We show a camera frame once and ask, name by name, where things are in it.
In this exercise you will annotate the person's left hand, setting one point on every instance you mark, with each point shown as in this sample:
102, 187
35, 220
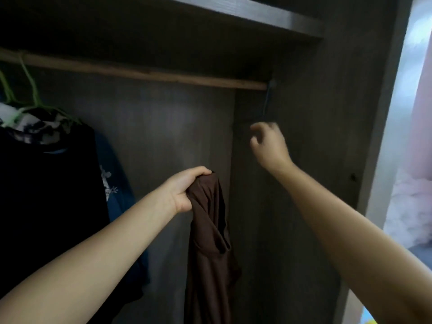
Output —
179, 189

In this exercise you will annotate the person's right hand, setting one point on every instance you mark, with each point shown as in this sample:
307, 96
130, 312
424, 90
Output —
271, 148

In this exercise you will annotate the blue hanger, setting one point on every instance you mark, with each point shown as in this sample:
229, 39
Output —
266, 97

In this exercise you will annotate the blue garment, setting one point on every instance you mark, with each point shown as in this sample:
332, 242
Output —
118, 192

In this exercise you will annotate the grey wardrobe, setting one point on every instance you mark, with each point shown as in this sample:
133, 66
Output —
182, 124

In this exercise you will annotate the brown garment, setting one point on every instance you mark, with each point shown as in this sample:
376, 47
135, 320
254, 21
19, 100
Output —
209, 266

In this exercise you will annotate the black garment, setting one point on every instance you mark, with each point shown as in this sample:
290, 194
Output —
47, 212

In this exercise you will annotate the black white patterned shirt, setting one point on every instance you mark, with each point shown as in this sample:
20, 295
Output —
37, 130

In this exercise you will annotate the green hanger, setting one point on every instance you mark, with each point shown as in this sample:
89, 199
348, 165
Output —
7, 87
32, 87

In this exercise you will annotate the person's left forearm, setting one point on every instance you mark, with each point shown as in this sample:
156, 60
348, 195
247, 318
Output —
74, 266

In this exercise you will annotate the person's right forearm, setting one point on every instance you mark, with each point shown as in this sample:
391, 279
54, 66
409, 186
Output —
364, 246

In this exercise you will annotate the white tufted headboard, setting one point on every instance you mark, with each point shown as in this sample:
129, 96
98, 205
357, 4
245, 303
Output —
412, 212

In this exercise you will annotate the wooden rod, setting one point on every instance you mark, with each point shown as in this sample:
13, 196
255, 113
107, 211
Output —
135, 70

